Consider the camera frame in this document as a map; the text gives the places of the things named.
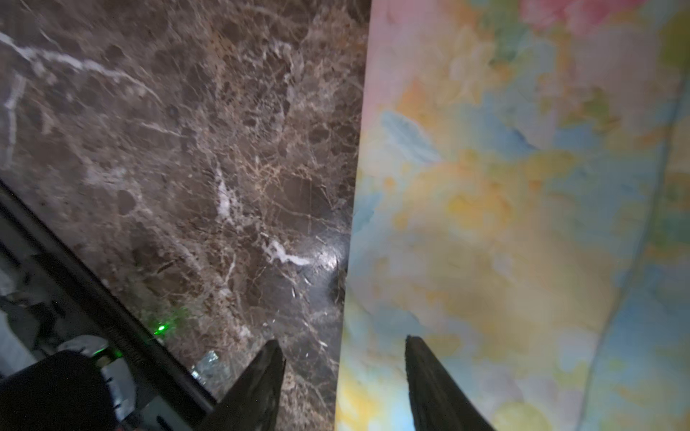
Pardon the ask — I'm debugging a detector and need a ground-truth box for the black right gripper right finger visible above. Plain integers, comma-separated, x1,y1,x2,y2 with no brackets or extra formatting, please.
404,336,493,431

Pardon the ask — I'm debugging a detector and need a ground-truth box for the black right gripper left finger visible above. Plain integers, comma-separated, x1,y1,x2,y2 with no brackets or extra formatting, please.
196,339,286,431

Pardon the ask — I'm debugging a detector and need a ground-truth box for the floral pastel skirt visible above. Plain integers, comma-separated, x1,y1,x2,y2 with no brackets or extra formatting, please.
335,1,689,430

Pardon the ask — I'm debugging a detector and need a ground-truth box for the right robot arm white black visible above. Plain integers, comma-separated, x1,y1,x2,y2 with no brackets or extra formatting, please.
1,336,492,430

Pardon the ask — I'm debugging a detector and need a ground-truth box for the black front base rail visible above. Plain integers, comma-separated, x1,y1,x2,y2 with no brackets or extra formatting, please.
1,184,216,427

